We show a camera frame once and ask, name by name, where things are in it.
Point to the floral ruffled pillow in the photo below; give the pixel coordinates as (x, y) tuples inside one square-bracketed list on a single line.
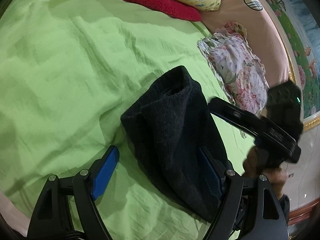
[(238, 70)]

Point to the black camera box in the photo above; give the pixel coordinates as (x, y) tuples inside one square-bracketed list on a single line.
[(284, 108)]

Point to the pink blanket with plaid hearts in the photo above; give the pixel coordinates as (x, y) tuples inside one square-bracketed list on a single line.
[(262, 34)]

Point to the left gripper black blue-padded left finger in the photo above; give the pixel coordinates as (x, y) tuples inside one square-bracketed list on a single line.
[(66, 208)]

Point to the green bed sheet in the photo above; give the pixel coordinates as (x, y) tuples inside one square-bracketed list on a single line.
[(69, 70)]

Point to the red wooden cabinet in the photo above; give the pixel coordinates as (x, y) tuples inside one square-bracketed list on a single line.
[(302, 213)]

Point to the right hand holding gripper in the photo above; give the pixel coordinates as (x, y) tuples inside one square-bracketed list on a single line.
[(276, 176)]

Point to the gold framed landscape painting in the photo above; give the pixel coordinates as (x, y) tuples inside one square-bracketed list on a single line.
[(302, 32)]

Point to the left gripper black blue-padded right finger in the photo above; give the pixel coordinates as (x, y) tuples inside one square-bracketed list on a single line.
[(245, 202)]

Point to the black pants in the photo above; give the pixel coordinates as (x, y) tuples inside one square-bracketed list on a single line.
[(173, 135)]

